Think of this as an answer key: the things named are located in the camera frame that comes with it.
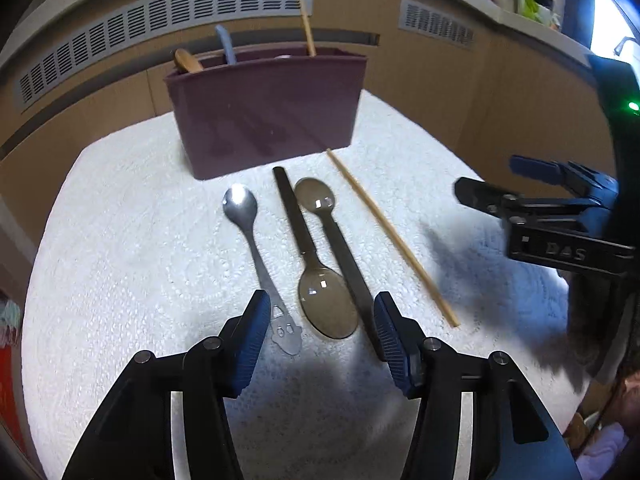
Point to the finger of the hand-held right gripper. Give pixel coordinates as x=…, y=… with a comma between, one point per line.
x=480, y=195
x=540, y=167

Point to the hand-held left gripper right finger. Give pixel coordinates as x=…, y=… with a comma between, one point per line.
x=395, y=345

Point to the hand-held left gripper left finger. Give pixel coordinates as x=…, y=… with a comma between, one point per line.
x=250, y=345

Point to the translucent brown plastic spoon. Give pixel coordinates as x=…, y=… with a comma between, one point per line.
x=345, y=250
x=327, y=305

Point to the wooden chopstick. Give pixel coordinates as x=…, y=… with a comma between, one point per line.
x=307, y=27
x=390, y=235

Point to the maroon plastic utensil holder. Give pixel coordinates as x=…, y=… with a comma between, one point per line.
x=265, y=110

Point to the wooden spoon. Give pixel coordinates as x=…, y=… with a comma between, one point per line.
x=187, y=60

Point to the blue-grey rice paddle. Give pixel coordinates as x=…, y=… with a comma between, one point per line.
x=226, y=45

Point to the kitchen counter with wooden cabinets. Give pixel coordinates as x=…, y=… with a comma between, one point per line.
x=440, y=95

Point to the white textured tablecloth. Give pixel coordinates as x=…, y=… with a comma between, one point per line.
x=175, y=260

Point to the green packets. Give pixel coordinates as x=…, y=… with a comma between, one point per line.
x=530, y=6

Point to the short grey vent grille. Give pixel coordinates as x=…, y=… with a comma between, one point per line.
x=436, y=22

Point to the pale slippers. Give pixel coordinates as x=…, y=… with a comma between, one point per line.
x=7, y=317

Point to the red floor mat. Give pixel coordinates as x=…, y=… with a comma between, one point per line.
x=10, y=400

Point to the long grey vent grille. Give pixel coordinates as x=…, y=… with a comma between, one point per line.
x=165, y=25

